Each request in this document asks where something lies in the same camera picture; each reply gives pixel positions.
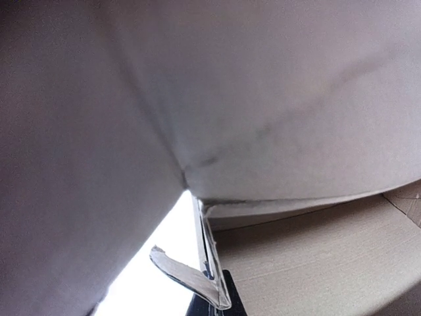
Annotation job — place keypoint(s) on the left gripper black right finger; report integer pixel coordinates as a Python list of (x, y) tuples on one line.
[(237, 308)]

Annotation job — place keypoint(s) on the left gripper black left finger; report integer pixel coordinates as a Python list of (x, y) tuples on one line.
[(200, 307)]

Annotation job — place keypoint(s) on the brown cardboard box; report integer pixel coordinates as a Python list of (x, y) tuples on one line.
[(294, 124)]

